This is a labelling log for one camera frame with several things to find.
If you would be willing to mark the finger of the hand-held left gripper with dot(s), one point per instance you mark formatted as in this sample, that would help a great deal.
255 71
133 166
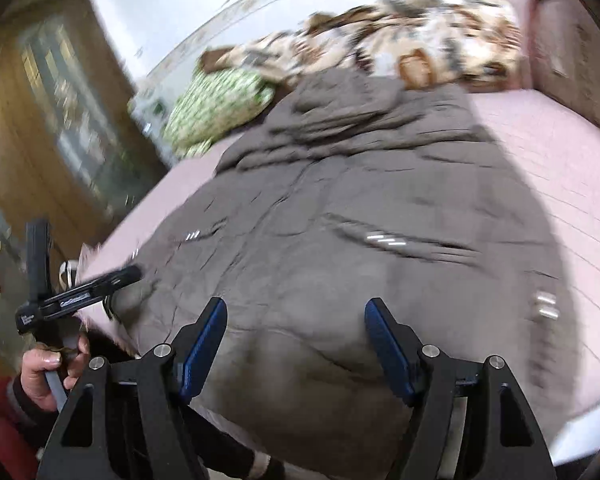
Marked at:
95 290
37 260

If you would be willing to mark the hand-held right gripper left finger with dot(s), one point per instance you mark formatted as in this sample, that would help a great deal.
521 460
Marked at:
205 345

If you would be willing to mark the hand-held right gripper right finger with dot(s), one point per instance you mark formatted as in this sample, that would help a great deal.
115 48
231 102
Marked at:
387 350

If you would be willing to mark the grey quilted jacket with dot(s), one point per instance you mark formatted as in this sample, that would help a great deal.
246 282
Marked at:
305 240

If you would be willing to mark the person's left forearm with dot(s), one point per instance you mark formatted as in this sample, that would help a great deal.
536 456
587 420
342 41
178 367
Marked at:
10 425

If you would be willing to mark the person's left hand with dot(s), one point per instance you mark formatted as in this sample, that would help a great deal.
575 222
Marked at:
35 375

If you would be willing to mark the person's black trousers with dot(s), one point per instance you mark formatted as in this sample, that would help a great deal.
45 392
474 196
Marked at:
220 445

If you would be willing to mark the wooden glass door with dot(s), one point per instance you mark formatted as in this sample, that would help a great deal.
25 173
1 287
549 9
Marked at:
55 110

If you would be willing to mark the green patterned pillow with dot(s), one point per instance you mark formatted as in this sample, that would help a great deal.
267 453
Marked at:
210 105

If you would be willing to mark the pink checked bed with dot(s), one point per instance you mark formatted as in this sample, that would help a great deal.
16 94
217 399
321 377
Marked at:
570 170

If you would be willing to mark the leaf print blanket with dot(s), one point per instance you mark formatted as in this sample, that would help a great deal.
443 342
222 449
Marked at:
430 40

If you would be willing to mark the striped sofa cushion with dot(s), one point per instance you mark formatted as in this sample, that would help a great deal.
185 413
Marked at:
570 60

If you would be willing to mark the reddish brown sofa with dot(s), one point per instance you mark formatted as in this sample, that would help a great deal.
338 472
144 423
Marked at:
515 10

